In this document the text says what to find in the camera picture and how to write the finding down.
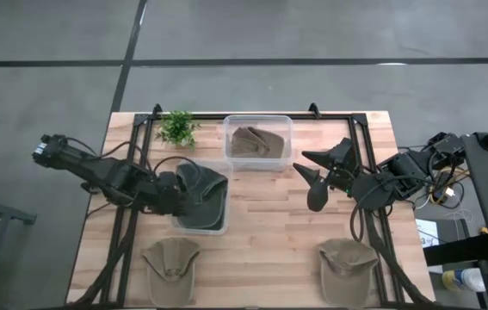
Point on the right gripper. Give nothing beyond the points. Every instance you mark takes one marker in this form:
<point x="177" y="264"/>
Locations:
<point x="342" y="172"/>

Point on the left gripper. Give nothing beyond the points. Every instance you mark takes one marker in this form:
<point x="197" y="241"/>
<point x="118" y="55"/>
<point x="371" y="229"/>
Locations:
<point x="162" y="194"/>

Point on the tan baseball cap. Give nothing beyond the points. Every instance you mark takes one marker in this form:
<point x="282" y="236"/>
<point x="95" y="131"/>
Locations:
<point x="170" y="280"/>
<point x="347" y="280"/>
<point x="256" y="144"/>

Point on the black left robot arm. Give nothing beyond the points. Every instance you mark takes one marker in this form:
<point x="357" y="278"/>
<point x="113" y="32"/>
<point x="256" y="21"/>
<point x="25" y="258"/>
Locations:
<point x="80" y="161"/>

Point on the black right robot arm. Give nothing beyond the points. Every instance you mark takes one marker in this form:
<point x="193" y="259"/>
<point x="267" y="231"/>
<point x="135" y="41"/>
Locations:
<point x="403" y="170"/>

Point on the large clear plastic bin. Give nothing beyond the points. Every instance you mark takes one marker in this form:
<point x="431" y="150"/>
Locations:
<point x="222" y="165"/>

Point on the small clear plastic bin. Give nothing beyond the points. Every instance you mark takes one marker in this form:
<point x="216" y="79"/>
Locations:
<point x="256" y="164"/>

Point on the small green potted plant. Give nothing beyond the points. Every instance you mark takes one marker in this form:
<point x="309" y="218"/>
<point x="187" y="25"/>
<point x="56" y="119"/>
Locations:
<point x="177" y="128"/>

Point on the white paper sheet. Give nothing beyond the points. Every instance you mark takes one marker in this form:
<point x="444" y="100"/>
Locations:
<point x="426" y="232"/>

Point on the black power strip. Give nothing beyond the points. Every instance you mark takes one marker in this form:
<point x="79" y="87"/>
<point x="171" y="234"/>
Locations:
<point x="442" y="189"/>

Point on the white plastic bottle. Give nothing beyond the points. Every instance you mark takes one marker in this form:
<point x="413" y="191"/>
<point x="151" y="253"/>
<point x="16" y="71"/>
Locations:
<point x="463" y="280"/>

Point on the black aluminium table frame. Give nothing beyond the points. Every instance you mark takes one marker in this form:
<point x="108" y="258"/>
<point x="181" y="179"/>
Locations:
<point x="356" y="133"/>

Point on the grey metal table frame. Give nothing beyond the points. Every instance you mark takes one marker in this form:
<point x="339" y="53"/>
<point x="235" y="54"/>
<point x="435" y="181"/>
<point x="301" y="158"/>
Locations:
<point x="7" y="211"/>

